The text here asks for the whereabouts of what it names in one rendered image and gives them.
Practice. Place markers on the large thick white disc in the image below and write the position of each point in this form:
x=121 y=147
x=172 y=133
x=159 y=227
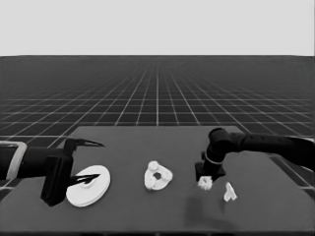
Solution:
x=98 y=191

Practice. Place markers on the small white T-shaped piece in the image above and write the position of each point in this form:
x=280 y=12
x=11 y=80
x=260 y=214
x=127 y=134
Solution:
x=230 y=193

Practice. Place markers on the white round carrier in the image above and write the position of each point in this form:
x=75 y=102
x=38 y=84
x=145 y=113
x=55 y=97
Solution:
x=161 y=185

